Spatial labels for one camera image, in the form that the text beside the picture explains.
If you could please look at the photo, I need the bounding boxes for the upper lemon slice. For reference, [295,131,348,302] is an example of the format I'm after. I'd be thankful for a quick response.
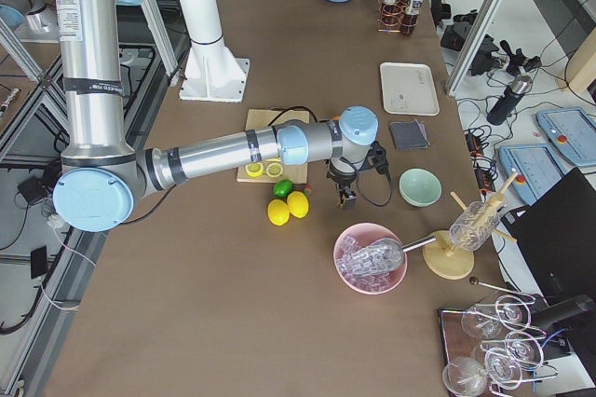
[245,162,264,178]

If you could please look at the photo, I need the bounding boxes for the wooden cutting board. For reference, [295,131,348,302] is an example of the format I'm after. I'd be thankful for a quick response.
[237,109,310,184]

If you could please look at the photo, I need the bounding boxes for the cream rabbit tray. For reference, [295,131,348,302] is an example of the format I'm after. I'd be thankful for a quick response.
[380,62,440,116]

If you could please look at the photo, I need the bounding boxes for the upper whole yellow lemon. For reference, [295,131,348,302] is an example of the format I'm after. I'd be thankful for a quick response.
[286,191,310,218]

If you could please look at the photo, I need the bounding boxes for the wine glass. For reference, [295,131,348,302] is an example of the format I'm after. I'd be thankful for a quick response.
[494,294,531,330]
[481,331,544,390]
[461,304,502,340]
[441,357,488,397]

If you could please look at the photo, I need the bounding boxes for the whole yellow lemon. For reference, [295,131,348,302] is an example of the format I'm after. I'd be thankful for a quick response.
[286,191,310,218]
[267,198,290,226]

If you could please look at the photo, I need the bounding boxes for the green lime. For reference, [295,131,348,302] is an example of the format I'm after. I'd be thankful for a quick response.
[273,179,293,199]

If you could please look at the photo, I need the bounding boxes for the grey folded cloth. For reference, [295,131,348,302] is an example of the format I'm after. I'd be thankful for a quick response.
[389,119,430,151]

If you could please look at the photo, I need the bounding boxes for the copper wire bottle rack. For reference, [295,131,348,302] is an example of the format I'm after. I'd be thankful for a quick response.
[377,0,402,33]

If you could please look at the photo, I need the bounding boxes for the clear textured glass cup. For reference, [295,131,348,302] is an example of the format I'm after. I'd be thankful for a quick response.
[449,201,499,252]

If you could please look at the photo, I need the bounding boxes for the lower right bottle in rack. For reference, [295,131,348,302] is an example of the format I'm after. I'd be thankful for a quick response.
[400,0,423,35]

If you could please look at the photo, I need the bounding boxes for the wine glass upper left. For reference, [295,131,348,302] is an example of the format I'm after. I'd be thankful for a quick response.
[461,304,502,340]

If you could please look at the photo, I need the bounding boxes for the wine glass lower left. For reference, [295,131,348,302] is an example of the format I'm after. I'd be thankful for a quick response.
[441,357,488,397]

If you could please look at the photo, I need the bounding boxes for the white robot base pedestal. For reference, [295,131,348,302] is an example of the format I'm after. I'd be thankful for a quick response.
[179,0,250,103]

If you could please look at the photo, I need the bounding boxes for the dark tray with glasses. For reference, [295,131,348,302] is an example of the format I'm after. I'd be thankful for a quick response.
[439,308,559,396]

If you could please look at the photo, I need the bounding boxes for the lower lemon slice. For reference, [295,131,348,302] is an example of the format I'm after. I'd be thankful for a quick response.
[264,161,284,179]

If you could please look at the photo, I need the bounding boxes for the wine glass middle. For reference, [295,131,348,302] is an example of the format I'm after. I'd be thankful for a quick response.
[481,331,544,390]

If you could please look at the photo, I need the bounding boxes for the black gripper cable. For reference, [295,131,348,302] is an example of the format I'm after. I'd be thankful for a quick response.
[356,140,395,208]

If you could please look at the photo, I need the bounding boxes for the lemon slice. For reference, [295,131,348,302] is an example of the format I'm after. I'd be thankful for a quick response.
[264,161,284,179]
[245,162,264,178]

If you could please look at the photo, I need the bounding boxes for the mint green bowl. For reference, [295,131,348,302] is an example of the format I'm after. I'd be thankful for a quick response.
[399,168,442,208]

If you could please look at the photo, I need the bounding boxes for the bottle in rack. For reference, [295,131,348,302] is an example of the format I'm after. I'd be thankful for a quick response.
[379,0,400,32]
[400,0,423,35]

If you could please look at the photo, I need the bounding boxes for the teach pendant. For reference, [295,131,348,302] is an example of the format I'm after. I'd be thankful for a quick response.
[535,107,595,167]
[498,144,567,205]

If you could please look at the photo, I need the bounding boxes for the wooden cup stand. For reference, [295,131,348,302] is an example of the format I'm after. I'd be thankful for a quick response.
[423,171,517,280]

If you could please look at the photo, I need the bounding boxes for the dark blue thermos bottle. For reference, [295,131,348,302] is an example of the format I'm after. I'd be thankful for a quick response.
[486,75,533,125]

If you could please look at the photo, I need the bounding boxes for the pink bowl of ice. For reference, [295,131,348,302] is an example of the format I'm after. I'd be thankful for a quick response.
[333,223,408,294]

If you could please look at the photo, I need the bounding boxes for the lower whole yellow lemon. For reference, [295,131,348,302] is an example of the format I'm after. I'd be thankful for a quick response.
[267,198,290,226]

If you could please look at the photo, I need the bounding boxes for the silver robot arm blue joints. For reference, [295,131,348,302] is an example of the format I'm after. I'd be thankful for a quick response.
[53,0,379,232]

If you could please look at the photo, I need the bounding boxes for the lower left bottle in rack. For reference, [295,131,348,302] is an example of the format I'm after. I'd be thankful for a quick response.
[379,0,400,32]

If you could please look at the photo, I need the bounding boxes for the upper teach pendant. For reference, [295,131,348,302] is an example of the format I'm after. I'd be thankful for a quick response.
[535,107,595,167]

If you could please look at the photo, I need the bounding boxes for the wine glass upper right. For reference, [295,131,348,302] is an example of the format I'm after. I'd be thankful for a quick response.
[494,294,531,330]

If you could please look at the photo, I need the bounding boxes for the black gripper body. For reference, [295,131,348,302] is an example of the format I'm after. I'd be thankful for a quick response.
[327,158,368,194]

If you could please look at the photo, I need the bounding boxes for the lower teach pendant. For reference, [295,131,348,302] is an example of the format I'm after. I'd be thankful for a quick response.
[498,144,567,205]

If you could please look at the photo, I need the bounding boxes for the aluminium frame post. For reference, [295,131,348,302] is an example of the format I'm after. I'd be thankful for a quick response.
[445,0,502,97]

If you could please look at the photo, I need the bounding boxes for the bar spoon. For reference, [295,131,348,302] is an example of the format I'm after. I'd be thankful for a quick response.
[468,276,535,300]

